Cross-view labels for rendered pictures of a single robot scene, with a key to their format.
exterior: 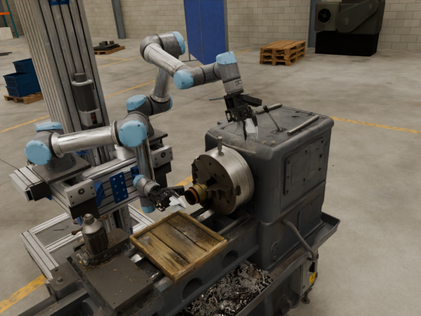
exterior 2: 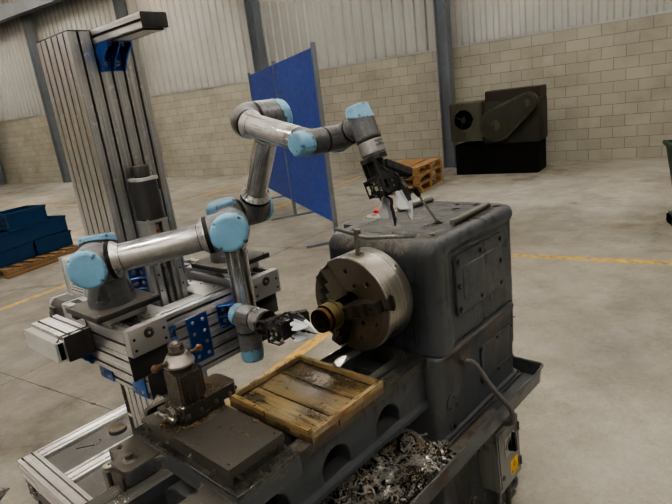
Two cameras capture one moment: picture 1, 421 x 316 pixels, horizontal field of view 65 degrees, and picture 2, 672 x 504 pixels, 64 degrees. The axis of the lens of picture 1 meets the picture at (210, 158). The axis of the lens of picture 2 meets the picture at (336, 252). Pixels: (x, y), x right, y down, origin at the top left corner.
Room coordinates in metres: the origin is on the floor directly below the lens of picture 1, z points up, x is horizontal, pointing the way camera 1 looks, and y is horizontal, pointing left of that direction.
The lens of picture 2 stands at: (-0.25, 0.17, 1.71)
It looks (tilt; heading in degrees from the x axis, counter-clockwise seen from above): 16 degrees down; 355
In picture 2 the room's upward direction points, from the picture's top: 7 degrees counter-clockwise
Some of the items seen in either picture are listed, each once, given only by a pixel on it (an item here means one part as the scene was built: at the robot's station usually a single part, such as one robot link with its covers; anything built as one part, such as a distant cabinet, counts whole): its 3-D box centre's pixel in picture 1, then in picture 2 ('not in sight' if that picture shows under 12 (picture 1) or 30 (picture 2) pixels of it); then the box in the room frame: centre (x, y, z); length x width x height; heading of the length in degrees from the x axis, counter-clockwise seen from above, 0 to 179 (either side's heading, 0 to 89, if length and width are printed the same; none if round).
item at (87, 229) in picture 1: (90, 224); (178, 358); (1.04, 0.49, 1.13); 0.08 x 0.08 x 0.03
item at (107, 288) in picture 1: (107, 268); (205, 430); (1.00, 0.45, 0.95); 0.43 x 0.17 x 0.05; 41
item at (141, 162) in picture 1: (143, 153); (239, 273); (1.54, 0.34, 1.18); 0.12 x 0.11 x 0.49; 94
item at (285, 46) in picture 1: (282, 52); (409, 175); (9.31, -2.19, 0.22); 1.25 x 0.86 x 0.44; 143
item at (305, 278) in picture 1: (304, 265); (499, 439); (1.45, -0.51, 0.41); 0.34 x 0.17 x 0.82; 131
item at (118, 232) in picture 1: (104, 248); (197, 401); (1.06, 0.46, 0.99); 0.20 x 0.10 x 0.05; 131
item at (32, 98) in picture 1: (35, 77); (23, 237); (7.58, 3.79, 0.39); 1.20 x 0.80 x 0.79; 149
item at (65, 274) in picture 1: (100, 286); (196, 460); (0.95, 0.47, 0.90); 0.47 x 0.30 x 0.06; 41
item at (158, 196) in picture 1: (161, 197); (276, 326); (1.29, 0.24, 1.07); 0.12 x 0.09 x 0.08; 41
